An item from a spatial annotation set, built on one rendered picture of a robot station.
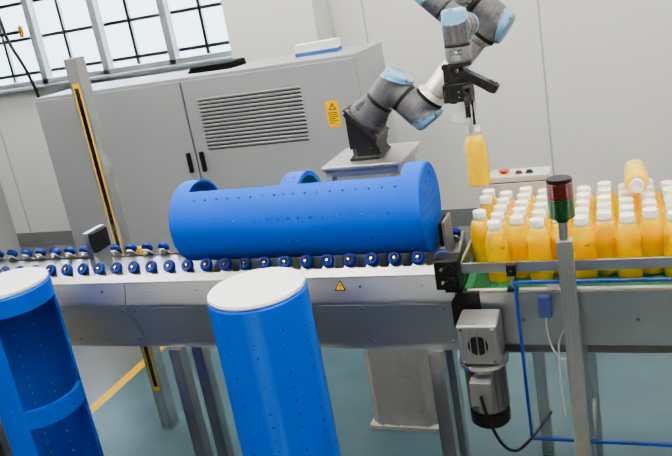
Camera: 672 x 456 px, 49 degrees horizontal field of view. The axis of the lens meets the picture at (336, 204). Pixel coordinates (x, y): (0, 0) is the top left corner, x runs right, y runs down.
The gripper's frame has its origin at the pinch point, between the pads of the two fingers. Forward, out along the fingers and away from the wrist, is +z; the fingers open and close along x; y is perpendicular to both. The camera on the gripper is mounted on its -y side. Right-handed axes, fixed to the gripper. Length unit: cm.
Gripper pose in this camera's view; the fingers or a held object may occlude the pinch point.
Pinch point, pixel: (473, 128)
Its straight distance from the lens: 227.1
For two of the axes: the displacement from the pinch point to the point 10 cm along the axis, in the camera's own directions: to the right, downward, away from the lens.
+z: 1.5, 9.6, 2.4
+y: -9.3, 0.6, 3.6
